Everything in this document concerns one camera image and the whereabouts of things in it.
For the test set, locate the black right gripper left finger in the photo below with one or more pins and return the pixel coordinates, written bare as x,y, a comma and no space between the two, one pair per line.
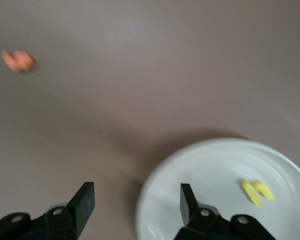
82,207

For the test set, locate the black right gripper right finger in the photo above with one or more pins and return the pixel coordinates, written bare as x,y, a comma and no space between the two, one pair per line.
188,207

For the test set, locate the yellow foam letter h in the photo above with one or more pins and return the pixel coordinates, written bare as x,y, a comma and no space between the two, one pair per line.
253,193

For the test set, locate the orange foam letter f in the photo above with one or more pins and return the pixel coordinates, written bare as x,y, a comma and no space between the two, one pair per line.
18,62

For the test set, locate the beige round plate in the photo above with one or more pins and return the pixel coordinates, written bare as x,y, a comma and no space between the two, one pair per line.
215,170

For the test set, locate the brown table cover sheet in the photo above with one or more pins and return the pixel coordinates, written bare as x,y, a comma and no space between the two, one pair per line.
165,62

